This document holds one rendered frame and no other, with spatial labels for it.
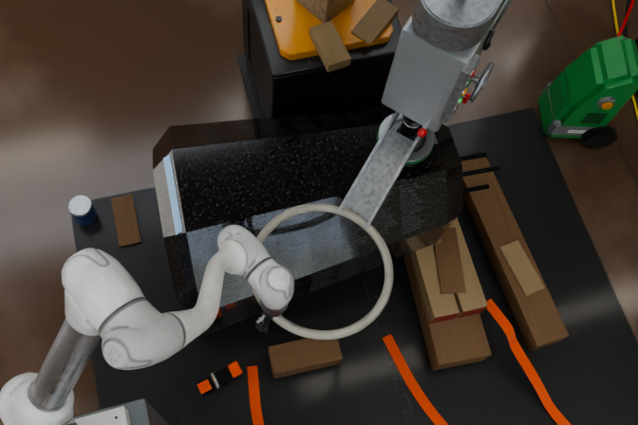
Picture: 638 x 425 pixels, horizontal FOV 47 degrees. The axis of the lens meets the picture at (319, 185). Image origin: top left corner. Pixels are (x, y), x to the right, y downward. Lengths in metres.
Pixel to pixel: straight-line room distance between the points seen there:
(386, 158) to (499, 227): 1.07
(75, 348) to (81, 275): 0.23
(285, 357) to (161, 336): 1.50
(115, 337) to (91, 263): 0.19
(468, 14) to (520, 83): 2.08
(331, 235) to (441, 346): 0.82
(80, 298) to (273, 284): 0.58
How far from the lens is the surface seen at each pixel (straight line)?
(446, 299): 3.22
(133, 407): 2.51
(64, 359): 1.97
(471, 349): 3.30
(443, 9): 2.05
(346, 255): 2.77
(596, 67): 3.67
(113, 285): 1.74
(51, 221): 3.63
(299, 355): 3.18
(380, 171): 2.60
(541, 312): 3.46
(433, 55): 2.19
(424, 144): 2.78
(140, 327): 1.71
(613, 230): 3.89
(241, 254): 2.13
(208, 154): 2.73
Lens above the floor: 3.25
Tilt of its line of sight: 65 degrees down
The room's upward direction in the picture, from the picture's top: 10 degrees clockwise
